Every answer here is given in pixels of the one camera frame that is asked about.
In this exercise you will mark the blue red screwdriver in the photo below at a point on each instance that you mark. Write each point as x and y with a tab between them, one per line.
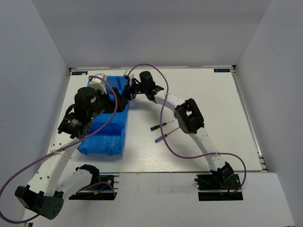
161	138

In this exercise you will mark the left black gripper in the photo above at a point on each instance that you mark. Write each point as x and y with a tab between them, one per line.
122	101

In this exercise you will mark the right blue corner label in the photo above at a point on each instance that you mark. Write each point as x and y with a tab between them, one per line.
222	70

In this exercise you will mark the black green precision screwdriver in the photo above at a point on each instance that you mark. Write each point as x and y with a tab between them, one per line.
153	128

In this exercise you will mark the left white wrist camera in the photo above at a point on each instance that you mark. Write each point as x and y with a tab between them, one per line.
97	82

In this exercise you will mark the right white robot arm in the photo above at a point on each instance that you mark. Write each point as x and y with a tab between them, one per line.
189	117

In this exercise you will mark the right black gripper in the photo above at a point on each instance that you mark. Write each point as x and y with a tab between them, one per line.
129	90

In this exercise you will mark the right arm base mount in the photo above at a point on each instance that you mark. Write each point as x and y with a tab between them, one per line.
210	189

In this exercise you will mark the blue corner label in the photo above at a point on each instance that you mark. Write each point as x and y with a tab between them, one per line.
79	73
222	70

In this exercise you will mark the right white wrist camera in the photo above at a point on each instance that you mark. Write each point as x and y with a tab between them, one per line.
128	75

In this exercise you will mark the left blue corner label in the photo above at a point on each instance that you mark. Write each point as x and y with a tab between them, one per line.
79	73

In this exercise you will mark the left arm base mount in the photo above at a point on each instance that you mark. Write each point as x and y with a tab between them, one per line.
103	188

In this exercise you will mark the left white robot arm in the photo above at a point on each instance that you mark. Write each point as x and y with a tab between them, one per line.
44	194

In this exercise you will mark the blue plastic bin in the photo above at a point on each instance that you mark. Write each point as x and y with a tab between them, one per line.
111	139

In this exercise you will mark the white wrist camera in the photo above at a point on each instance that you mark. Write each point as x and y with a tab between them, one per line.
128	75
97	82

